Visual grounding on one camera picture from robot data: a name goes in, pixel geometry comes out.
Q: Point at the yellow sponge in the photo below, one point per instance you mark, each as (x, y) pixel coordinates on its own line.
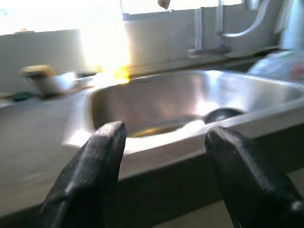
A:
(38, 70)

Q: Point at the small white bowl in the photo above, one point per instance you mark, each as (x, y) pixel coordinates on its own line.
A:
(57, 83)

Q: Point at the clear plastic bag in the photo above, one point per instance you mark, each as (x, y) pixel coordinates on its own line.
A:
(280, 64)

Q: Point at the green scouring pad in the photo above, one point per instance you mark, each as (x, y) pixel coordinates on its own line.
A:
(22, 95)

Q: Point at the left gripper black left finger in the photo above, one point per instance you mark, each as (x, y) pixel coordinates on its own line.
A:
(90, 180)

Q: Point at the small steel bowl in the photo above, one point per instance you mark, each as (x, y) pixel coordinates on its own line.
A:
(221, 116)

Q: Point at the stainless steel double sink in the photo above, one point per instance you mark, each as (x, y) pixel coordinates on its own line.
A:
(166, 95)

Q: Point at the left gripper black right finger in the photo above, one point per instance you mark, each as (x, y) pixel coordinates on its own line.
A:
(256, 190)

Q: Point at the curved chrome faucet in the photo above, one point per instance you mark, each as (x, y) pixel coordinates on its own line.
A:
(251, 28)

